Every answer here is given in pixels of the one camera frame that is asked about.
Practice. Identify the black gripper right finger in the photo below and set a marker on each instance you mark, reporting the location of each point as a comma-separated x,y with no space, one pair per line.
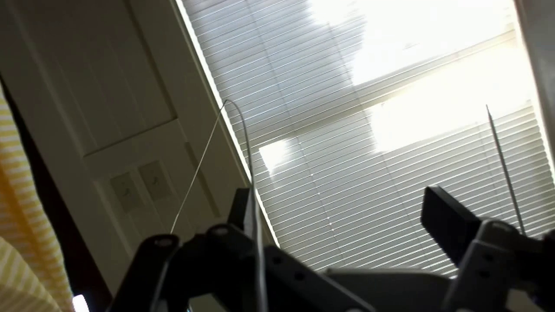
496,265

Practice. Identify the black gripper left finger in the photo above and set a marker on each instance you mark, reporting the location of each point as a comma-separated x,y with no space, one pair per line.
219,270

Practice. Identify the white window blind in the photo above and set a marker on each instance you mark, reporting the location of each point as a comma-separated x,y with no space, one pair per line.
404,173

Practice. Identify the yellow cloth garment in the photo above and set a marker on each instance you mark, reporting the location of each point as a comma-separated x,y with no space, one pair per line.
23,230

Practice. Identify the white panel door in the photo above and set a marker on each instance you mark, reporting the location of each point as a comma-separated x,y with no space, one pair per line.
87,86

